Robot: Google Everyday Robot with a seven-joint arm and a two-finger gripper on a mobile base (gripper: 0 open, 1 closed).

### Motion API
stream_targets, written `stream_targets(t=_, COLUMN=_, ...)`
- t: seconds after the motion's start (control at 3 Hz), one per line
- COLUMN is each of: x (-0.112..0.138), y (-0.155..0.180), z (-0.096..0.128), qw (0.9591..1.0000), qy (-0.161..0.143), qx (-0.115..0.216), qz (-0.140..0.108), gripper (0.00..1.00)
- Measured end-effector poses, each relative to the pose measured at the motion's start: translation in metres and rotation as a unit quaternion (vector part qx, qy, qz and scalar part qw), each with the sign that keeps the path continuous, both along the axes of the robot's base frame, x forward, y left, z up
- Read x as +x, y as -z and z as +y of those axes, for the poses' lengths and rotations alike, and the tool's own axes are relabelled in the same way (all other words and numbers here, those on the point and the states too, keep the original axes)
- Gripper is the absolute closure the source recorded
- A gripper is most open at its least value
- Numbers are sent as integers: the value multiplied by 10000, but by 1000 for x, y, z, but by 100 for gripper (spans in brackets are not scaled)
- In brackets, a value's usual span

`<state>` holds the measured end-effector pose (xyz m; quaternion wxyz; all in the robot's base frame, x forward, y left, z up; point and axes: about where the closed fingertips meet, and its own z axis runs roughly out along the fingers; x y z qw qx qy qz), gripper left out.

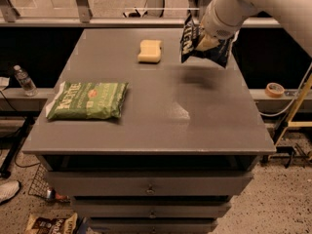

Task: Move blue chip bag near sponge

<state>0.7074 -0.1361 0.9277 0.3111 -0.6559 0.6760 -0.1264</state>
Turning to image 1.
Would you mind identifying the roll of masking tape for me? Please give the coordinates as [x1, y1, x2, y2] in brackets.
[265, 83, 285, 98]

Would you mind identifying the green Kettle chip bag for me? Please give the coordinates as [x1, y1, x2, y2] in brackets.
[46, 82, 128, 120]

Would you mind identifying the wire basket on floor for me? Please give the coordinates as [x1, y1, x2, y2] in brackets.
[28, 165, 54, 200]

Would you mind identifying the white shoe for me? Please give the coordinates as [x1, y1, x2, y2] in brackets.
[0, 180, 20, 205]

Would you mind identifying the clear plastic water bottle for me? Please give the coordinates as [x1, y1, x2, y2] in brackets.
[14, 65, 37, 97]

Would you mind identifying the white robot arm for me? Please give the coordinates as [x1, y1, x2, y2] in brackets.
[201, 0, 312, 57]

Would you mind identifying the metal railing frame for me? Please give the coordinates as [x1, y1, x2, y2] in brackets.
[0, 0, 282, 29]

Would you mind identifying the grey drawer cabinet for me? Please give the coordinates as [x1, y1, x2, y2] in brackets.
[22, 28, 274, 234]

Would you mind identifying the yellow ladder frame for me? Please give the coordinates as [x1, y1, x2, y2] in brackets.
[273, 74, 312, 146]

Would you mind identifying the blue Kettle chip bag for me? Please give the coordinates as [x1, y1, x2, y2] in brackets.
[180, 14, 235, 68]

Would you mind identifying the brown snack bag on floor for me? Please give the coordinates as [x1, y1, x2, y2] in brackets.
[24, 213, 78, 234]

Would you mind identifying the yellow sponge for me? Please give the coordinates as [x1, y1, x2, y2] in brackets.
[137, 40, 162, 63]

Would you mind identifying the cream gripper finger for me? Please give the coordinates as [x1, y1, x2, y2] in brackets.
[195, 34, 219, 52]

